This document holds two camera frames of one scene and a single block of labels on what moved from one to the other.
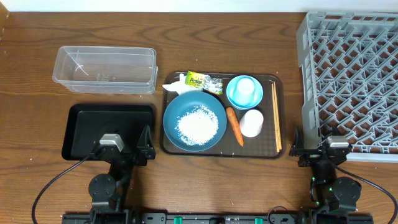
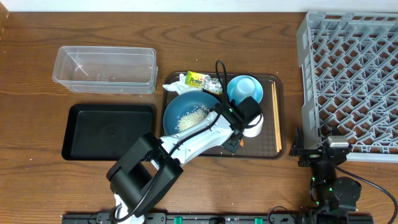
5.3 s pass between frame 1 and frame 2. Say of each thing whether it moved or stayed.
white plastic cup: stayed
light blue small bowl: stayed
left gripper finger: moved
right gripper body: stayed
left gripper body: moved
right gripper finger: stayed
